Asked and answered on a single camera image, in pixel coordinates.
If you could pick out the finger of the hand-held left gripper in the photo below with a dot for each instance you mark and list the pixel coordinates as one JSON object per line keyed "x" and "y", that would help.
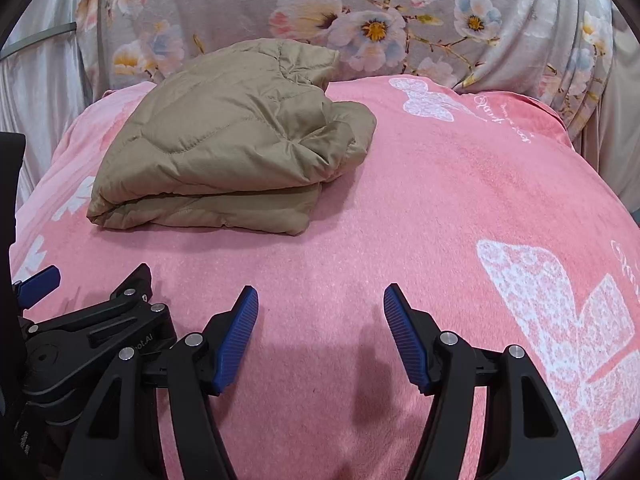
{"x": 100, "y": 340}
{"x": 40, "y": 282}

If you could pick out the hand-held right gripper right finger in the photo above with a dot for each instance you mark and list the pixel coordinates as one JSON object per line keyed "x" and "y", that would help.
{"x": 407, "y": 345}

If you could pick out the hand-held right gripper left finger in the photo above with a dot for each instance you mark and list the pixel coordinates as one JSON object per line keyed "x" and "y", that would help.
{"x": 235, "y": 345}

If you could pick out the khaki padded jacket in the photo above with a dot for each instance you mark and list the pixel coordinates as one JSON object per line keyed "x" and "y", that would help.
{"x": 225, "y": 145}

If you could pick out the pink blanket with white bows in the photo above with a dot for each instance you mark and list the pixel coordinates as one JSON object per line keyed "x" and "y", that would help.
{"x": 400, "y": 210}

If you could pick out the white curtain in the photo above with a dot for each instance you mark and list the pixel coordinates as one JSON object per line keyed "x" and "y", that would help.
{"x": 45, "y": 110}

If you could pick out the grey floral quilt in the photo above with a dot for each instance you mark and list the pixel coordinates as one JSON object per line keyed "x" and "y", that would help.
{"x": 300, "y": 15}

